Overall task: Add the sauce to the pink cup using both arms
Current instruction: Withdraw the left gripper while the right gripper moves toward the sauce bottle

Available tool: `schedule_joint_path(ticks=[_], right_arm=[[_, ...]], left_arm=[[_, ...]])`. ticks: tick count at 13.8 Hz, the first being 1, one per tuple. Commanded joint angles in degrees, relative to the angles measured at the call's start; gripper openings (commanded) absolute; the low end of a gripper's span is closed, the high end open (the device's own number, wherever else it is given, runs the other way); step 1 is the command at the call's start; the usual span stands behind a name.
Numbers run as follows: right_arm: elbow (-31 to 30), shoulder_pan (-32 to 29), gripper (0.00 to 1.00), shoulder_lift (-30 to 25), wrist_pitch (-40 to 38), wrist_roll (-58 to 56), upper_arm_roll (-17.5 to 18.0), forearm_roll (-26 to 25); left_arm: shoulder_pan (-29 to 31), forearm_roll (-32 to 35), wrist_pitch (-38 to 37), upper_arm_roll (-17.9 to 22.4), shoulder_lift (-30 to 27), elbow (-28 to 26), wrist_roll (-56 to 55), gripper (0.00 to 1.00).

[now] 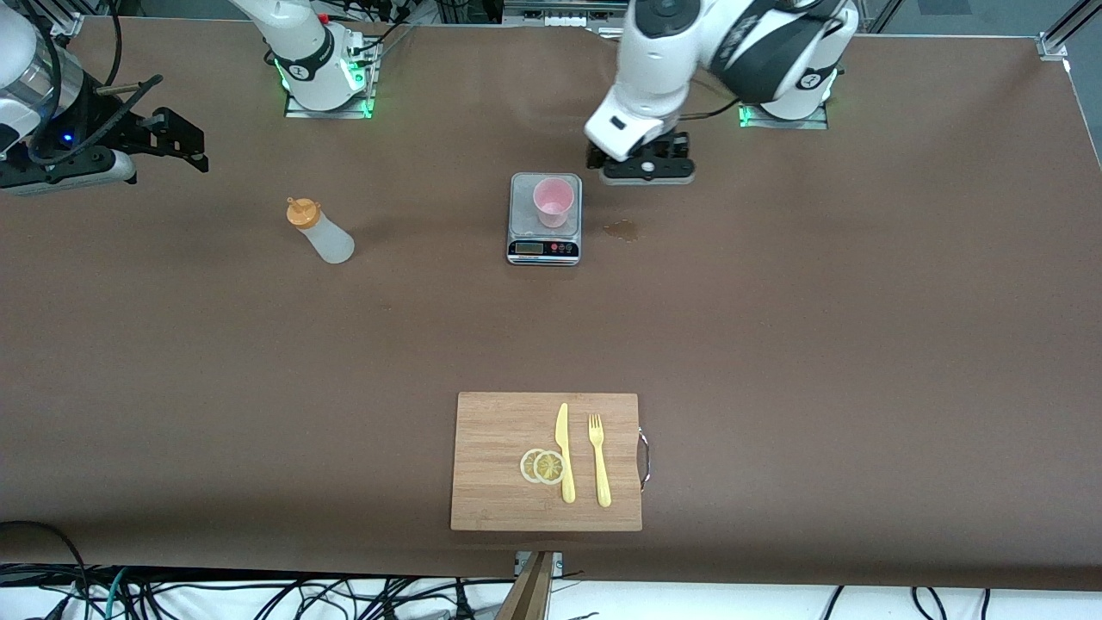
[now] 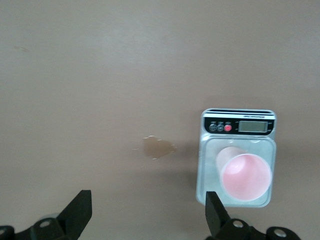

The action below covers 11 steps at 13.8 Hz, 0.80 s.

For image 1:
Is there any pink plastic cup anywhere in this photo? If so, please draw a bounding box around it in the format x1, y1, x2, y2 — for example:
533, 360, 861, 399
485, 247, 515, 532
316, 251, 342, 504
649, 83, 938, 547
532, 176, 576, 230

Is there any translucent sauce bottle orange cap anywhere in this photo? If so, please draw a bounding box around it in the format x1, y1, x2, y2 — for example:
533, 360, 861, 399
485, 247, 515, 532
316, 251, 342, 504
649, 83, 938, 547
286, 196, 356, 265

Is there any silver digital kitchen scale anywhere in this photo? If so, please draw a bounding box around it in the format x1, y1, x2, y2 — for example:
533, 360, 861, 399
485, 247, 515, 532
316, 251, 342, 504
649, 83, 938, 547
506, 172, 584, 267

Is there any yellow plastic knife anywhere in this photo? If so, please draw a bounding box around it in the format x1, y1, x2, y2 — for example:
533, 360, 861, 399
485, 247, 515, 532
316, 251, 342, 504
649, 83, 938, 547
554, 402, 577, 505

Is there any wooden cutting board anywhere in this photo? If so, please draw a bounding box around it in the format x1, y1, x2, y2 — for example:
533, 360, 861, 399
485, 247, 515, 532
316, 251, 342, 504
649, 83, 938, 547
450, 392, 644, 532

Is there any yellow plastic fork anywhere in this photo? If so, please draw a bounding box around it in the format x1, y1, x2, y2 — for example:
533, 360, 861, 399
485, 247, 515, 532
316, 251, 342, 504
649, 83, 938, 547
587, 413, 613, 508

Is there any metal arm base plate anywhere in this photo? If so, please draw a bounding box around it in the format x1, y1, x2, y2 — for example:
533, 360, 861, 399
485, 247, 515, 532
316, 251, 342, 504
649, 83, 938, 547
283, 39, 381, 121
737, 86, 830, 131

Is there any black floor cable loop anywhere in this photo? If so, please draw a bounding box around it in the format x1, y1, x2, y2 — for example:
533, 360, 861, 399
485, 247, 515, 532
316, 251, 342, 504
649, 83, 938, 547
0, 520, 90, 620

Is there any small metal bracket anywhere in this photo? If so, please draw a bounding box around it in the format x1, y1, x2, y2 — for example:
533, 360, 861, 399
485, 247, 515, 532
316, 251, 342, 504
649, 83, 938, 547
514, 551, 565, 580

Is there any wooden post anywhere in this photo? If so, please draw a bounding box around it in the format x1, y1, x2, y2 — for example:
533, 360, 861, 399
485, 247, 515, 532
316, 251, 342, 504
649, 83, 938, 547
498, 551, 554, 620

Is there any teal floor cable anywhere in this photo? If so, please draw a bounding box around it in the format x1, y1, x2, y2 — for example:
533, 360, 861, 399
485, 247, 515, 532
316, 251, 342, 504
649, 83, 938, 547
102, 567, 132, 620

